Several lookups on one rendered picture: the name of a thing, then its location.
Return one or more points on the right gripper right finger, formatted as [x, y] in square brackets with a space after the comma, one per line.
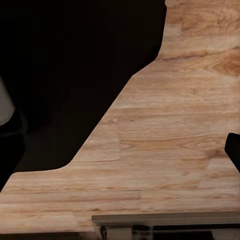
[232, 148]

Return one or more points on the wood fireplace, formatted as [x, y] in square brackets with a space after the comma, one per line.
[221, 225]

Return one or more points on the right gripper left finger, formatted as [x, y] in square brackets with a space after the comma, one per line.
[12, 148]

